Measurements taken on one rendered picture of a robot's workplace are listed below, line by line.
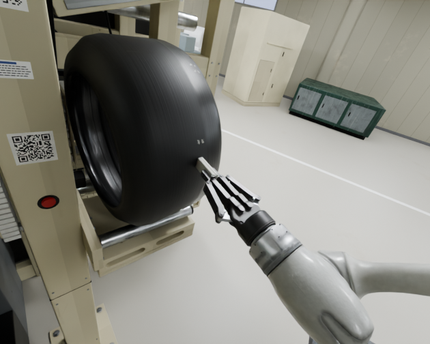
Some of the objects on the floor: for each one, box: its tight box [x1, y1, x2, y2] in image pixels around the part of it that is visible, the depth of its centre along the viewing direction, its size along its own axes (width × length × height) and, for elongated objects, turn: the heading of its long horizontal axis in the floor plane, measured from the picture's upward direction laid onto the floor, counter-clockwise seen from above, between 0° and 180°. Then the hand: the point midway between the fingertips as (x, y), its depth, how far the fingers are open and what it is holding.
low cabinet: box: [289, 78, 386, 140], centre depth 618 cm, size 202×185×80 cm
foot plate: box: [49, 303, 118, 344], centre depth 117 cm, size 27×27×2 cm
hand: (206, 170), depth 54 cm, fingers closed
